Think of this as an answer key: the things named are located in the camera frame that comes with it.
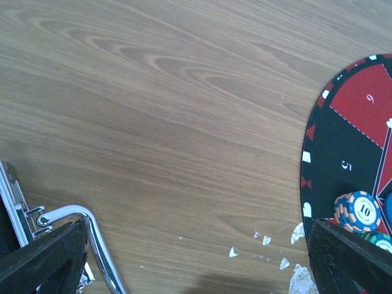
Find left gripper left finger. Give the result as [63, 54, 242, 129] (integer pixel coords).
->
[1, 220, 88, 293]

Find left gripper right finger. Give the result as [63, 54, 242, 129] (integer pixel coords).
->
[307, 219, 391, 293]

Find teal chips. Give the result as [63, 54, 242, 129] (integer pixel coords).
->
[358, 231, 392, 253]

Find purple chips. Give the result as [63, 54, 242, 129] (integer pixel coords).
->
[333, 191, 382, 233]

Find blue small blind button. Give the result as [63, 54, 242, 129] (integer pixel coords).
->
[383, 192, 392, 224]

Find round red black poker mat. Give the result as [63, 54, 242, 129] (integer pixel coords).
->
[300, 54, 391, 236]

